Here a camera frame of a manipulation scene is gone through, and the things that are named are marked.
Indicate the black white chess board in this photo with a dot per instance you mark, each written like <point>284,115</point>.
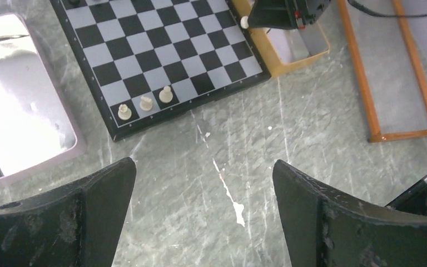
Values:
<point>128,49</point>

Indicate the orange wooden rack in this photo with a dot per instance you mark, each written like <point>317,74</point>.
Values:
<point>389,72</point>

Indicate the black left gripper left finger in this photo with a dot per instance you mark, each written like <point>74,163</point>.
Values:
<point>76,224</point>

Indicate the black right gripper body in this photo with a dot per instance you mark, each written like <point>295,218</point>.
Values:
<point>286,14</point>

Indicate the silver metal tray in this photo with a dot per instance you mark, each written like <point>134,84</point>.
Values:
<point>37,127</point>

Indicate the white chess bishop piece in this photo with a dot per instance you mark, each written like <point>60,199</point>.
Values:
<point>166,95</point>

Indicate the yellow tray of white pieces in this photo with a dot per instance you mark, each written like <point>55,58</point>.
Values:
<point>284,51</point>

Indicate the white chess knight piece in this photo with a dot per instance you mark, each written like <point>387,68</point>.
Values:
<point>146,103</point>

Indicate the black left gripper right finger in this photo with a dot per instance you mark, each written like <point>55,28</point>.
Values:
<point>324,226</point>

